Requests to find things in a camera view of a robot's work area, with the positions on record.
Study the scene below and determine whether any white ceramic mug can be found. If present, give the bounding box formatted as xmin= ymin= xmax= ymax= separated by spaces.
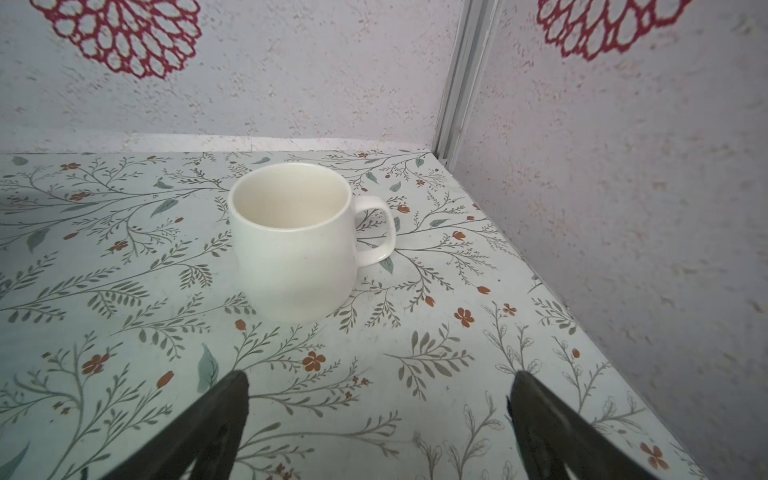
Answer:
xmin=227 ymin=163 xmax=397 ymax=324

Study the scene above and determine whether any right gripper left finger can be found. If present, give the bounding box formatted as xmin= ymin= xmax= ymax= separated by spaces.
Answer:
xmin=104 ymin=370 xmax=249 ymax=479

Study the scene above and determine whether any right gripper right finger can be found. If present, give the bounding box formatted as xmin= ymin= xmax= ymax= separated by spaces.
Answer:
xmin=506 ymin=371 xmax=653 ymax=480

